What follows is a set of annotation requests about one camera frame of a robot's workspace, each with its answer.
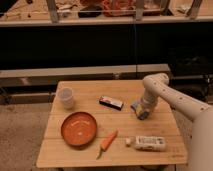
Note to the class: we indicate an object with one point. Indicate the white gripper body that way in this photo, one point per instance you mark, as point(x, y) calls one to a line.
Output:
point(149, 102)

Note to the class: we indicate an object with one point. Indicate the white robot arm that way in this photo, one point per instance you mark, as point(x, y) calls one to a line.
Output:
point(200, 156)

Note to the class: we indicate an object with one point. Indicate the black and white box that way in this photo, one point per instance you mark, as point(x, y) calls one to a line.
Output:
point(111, 102)

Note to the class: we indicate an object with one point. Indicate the white plastic bottle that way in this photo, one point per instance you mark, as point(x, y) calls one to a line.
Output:
point(147, 143)

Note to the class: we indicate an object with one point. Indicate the orange toy carrot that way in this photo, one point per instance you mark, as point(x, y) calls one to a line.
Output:
point(106, 142)

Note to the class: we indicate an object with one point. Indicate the orange bowl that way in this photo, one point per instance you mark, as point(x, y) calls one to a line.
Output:
point(78, 129)

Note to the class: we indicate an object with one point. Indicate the clear plastic cup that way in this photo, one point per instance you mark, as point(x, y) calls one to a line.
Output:
point(65, 96)

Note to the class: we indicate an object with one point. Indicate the red cloth on shelf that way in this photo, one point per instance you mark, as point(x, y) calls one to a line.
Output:
point(116, 8)

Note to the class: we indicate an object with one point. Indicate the wooden shelf ledge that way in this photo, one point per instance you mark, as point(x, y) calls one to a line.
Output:
point(51, 76)

